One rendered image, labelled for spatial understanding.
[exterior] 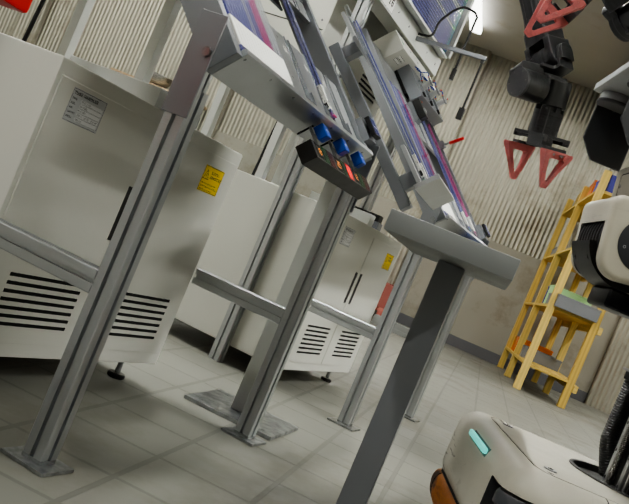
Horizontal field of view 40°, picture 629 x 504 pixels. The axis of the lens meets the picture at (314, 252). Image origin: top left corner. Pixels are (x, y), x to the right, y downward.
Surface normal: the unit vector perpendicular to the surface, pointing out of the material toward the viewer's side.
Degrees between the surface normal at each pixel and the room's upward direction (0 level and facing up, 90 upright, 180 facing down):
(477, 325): 90
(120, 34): 90
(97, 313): 90
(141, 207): 90
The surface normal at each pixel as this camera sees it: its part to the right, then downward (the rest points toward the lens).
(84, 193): 0.84, 0.36
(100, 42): -0.19, -0.07
